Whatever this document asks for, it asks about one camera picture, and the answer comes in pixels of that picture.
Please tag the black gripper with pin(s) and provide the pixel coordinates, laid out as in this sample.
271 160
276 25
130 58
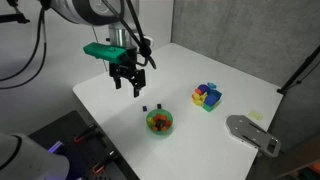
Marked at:
128 66

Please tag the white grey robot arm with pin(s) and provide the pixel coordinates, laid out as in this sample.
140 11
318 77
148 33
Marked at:
86 11

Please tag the white grey robot base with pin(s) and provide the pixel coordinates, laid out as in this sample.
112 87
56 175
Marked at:
30 158

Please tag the small blue block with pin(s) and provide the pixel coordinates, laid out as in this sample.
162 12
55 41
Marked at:
144 108

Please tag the small black block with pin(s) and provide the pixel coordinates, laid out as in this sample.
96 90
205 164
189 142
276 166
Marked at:
159 106

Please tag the large yellow block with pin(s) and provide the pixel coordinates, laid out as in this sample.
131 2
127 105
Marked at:
150 120

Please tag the orange block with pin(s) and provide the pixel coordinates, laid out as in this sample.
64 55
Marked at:
160 117

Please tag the dark purple block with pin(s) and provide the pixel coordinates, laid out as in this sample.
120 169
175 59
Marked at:
160 125

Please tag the green plastic bowl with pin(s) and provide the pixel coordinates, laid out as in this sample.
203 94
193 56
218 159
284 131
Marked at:
159 128

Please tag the red block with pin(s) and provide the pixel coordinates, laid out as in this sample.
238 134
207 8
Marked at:
168 124

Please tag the black orange-tipped clamp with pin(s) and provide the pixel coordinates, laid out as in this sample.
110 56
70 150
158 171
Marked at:
85 133
104 162

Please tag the orange toy piece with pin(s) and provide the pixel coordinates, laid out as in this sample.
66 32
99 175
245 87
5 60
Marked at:
198 91

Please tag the yellow toy piece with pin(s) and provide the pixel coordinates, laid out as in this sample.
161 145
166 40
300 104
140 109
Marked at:
199 99

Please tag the purple toy piece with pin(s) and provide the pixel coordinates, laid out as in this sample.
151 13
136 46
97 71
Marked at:
202 88

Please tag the black base platform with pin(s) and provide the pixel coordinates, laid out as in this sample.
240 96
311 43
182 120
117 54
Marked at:
76 150

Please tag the light blue toy piece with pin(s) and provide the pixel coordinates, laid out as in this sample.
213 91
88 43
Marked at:
211 85

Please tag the green toy box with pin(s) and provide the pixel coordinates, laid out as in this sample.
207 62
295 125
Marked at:
210 107

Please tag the grey metal mounting plate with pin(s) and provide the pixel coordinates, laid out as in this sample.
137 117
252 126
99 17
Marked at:
250 131

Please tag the yellow sticky note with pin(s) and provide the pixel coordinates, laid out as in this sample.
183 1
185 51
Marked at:
255 115

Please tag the black stand pole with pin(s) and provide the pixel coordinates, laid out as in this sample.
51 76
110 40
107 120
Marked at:
300 68

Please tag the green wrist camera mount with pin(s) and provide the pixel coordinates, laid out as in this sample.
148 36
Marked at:
105 51

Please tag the black camera stand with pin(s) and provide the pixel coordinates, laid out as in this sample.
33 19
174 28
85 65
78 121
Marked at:
13 15

